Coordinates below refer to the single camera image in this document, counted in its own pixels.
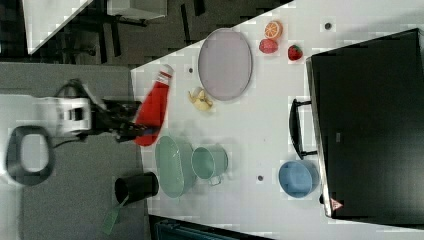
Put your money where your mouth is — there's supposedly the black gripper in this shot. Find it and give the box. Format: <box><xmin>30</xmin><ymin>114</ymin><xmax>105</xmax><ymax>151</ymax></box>
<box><xmin>88</xmin><ymin>99</ymin><xmax>140</xmax><ymax>142</ymax></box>

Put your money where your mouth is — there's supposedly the red plush ketchup bottle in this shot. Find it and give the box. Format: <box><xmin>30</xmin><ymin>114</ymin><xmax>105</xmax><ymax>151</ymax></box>
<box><xmin>134</xmin><ymin>64</ymin><xmax>174</xmax><ymax>147</ymax></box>

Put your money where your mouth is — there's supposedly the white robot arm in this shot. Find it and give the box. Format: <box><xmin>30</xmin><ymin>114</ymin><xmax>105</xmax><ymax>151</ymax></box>
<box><xmin>0</xmin><ymin>94</ymin><xmax>142</xmax><ymax>186</ymax></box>

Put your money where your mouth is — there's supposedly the black toaster oven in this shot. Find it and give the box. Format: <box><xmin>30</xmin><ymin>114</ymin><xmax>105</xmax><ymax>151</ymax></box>
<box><xmin>306</xmin><ymin>28</ymin><xmax>424</xmax><ymax>229</ymax></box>

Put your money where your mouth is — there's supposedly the green oval colander basket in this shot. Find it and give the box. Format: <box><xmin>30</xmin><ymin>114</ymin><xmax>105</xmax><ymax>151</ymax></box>
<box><xmin>155</xmin><ymin>135</ymin><xmax>197</xmax><ymax>198</ymax></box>

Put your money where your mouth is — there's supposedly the black cup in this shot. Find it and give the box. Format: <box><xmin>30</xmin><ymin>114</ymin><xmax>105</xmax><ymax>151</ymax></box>
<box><xmin>114</xmin><ymin>172</ymin><xmax>159</xmax><ymax>205</ymax></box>

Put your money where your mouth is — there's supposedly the yellow banana peel toy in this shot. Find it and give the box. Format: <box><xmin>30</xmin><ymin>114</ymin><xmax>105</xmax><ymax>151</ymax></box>
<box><xmin>188</xmin><ymin>87</ymin><xmax>213</xmax><ymax>111</ymax></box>

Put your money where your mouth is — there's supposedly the green metal cup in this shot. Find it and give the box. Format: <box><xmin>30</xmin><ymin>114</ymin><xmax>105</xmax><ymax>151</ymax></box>
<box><xmin>191</xmin><ymin>144</ymin><xmax>228</xmax><ymax>186</ymax></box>

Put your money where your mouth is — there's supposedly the grey round plate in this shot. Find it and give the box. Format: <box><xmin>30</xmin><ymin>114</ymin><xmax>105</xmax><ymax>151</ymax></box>
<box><xmin>198</xmin><ymin>28</ymin><xmax>252</xmax><ymax>101</ymax></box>

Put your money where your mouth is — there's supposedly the red apple toy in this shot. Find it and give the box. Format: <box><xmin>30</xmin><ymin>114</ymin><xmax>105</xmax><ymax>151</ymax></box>
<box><xmin>259</xmin><ymin>39</ymin><xmax>278</xmax><ymax>54</ymax></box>

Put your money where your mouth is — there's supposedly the orange slice toy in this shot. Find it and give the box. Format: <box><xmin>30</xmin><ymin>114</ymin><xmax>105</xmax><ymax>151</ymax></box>
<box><xmin>264</xmin><ymin>21</ymin><xmax>283</xmax><ymax>40</ymax></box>

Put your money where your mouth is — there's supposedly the red strawberry toy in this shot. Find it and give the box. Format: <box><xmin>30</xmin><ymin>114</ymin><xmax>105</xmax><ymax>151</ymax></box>
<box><xmin>288</xmin><ymin>45</ymin><xmax>303</xmax><ymax>61</ymax></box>

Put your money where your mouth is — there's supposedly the blue bowl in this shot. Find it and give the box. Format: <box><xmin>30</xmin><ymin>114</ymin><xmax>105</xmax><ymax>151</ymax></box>
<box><xmin>278</xmin><ymin>160</ymin><xmax>320</xmax><ymax>198</ymax></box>

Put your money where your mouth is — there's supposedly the black oven door handle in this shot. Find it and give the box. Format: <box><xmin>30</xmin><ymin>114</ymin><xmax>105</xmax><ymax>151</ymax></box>
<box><xmin>289</xmin><ymin>99</ymin><xmax>317</xmax><ymax>159</ymax></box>

